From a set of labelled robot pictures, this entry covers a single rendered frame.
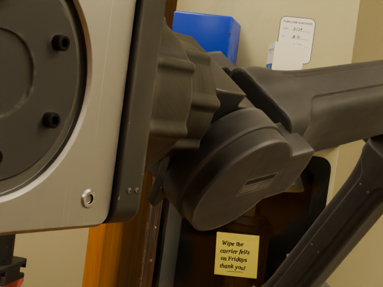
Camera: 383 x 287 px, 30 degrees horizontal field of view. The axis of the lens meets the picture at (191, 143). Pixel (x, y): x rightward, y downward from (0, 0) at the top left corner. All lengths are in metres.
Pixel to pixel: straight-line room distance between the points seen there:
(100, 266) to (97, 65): 0.98
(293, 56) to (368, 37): 0.54
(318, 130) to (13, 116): 0.28
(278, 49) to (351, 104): 0.66
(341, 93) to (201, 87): 0.18
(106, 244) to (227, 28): 0.43
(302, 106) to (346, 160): 1.22
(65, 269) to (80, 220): 1.55
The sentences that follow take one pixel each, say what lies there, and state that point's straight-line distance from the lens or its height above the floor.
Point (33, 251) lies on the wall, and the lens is 1.88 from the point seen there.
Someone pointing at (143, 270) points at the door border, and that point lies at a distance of 1.32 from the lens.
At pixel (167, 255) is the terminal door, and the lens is 1.31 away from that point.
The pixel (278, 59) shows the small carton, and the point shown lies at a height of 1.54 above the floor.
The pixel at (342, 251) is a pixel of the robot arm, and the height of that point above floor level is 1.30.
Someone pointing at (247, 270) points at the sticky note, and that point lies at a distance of 1.28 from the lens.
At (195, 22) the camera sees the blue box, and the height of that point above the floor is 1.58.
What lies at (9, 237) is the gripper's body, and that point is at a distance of 1.04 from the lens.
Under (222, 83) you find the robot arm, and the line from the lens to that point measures 0.40.
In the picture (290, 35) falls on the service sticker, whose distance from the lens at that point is 1.27.
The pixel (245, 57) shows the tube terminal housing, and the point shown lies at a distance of 1.28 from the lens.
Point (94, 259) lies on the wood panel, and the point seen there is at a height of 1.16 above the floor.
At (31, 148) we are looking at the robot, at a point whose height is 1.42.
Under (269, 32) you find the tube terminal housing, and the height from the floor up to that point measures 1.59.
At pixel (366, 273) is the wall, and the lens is 1.73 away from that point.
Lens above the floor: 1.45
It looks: 3 degrees down
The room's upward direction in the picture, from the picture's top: 8 degrees clockwise
